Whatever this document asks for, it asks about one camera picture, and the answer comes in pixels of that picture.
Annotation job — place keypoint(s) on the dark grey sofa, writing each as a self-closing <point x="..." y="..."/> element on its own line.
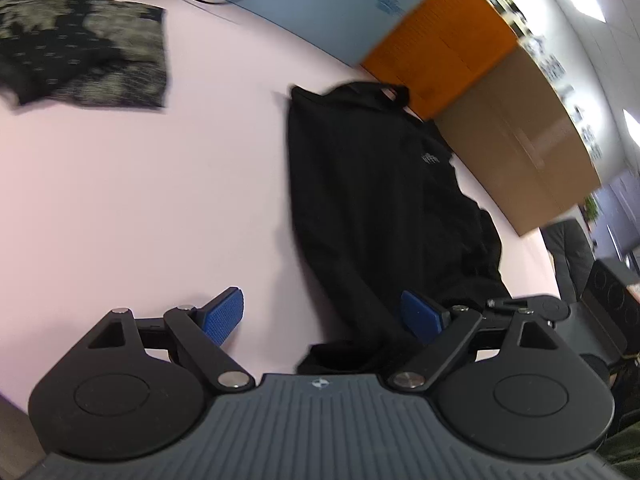
<point x="567" y="255"/>

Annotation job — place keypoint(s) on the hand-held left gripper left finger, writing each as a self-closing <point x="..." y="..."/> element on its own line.
<point x="225" y="315"/>

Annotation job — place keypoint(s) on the orange box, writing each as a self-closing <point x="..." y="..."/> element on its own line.
<point x="445" y="45"/>

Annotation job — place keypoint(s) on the light blue foam board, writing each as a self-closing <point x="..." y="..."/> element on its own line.
<point x="310" y="0"/>

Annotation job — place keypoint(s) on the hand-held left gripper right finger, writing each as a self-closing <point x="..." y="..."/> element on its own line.
<point x="420" y="315"/>

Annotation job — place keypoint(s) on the potted plant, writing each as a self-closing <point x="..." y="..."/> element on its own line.
<point x="592" y="208"/>

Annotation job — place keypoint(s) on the brown cardboard box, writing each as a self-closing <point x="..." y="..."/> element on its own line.
<point x="520" y="145"/>

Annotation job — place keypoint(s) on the black t-shirt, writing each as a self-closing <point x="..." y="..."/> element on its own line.
<point x="375" y="200"/>

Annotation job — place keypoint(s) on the black patterned cloth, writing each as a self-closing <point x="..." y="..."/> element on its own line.
<point x="80" y="50"/>

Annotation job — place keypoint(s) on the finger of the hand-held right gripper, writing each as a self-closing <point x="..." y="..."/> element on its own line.
<point x="530" y="305"/>

